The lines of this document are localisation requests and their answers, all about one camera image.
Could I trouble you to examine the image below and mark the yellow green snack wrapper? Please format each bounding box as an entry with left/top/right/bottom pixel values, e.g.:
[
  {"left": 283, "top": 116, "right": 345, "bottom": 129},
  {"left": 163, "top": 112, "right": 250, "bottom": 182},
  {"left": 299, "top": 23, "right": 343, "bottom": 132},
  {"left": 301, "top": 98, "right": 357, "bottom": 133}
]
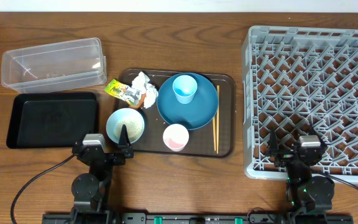
[{"left": 104, "top": 79, "right": 142, "bottom": 106}]

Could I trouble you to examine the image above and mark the pink white cup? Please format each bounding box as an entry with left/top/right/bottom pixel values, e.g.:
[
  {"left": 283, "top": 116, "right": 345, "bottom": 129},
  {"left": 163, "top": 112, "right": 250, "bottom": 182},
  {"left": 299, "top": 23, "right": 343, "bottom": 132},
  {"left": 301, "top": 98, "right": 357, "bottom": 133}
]
[{"left": 163, "top": 124, "right": 190, "bottom": 152}]

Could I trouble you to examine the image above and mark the white tissue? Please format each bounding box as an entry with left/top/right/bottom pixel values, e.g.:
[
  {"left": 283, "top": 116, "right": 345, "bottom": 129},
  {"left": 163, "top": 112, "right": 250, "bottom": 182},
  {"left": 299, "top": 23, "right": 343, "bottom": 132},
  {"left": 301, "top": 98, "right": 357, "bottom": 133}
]
[{"left": 131, "top": 71, "right": 158, "bottom": 109}]

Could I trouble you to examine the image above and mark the large blue plate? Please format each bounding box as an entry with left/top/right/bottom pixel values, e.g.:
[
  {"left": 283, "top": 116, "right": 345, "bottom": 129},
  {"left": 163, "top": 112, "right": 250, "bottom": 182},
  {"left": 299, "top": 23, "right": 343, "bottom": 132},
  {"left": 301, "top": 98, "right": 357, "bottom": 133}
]
[{"left": 157, "top": 73, "right": 219, "bottom": 130}]

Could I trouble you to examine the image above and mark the light blue cup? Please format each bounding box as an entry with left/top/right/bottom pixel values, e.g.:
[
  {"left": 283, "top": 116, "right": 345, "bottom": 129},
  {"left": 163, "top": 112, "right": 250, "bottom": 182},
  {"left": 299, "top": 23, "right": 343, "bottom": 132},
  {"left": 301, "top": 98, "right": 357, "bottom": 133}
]
[{"left": 173, "top": 75, "right": 198, "bottom": 104}]

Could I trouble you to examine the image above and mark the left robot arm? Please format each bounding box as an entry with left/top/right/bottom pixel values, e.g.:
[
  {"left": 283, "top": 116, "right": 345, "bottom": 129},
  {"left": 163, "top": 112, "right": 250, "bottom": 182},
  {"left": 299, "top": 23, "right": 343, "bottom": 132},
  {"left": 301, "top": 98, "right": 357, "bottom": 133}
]
[{"left": 71, "top": 125, "right": 134, "bottom": 213}]

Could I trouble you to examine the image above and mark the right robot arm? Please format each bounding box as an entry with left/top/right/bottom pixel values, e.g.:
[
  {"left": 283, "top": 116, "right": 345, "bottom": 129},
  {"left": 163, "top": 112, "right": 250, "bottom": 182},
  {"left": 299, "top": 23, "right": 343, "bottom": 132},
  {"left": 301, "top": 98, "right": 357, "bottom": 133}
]
[{"left": 267, "top": 128, "right": 334, "bottom": 223}]

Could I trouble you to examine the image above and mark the grey dishwasher rack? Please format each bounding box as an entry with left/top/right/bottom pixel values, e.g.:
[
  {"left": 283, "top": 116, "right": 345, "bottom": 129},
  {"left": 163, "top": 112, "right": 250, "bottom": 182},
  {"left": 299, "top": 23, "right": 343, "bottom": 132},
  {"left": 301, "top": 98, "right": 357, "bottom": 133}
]
[{"left": 241, "top": 26, "right": 358, "bottom": 184}]

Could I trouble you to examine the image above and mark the clear plastic waste bin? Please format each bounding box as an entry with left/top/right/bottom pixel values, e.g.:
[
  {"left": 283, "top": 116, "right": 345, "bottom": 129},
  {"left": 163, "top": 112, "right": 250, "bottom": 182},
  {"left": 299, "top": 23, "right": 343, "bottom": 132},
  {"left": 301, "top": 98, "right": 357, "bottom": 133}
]
[{"left": 1, "top": 37, "right": 107, "bottom": 93}]

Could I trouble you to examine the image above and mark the light blue rice bowl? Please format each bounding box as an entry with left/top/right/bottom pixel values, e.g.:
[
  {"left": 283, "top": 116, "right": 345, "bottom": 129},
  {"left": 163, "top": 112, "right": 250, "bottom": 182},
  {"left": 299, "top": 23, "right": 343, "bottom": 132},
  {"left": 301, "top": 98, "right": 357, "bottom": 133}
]
[{"left": 106, "top": 108, "right": 145, "bottom": 143}]

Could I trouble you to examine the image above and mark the orange carrot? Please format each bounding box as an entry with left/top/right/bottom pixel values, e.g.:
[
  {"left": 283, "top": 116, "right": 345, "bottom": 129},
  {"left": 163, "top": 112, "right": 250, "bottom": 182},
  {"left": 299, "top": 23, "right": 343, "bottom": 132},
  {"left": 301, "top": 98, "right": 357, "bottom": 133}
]
[{"left": 129, "top": 93, "right": 146, "bottom": 110}]

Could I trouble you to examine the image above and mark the black plastic tray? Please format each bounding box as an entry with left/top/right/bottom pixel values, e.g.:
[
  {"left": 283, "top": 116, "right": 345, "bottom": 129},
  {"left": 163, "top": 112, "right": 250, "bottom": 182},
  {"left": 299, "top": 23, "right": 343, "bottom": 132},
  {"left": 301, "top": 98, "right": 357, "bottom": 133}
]
[{"left": 6, "top": 92, "right": 98, "bottom": 149}]

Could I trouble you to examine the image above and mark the brown serving tray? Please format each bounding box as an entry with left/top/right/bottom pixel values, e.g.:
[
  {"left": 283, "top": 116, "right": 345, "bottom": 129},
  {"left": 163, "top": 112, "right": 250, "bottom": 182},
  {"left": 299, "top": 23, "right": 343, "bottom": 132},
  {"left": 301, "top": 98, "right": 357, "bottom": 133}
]
[{"left": 132, "top": 70, "right": 236, "bottom": 158}]

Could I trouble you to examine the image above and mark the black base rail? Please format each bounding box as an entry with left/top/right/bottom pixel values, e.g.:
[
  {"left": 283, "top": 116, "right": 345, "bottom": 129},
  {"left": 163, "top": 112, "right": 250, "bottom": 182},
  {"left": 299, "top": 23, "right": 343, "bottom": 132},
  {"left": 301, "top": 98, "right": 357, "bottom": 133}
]
[{"left": 41, "top": 211, "right": 354, "bottom": 224}]

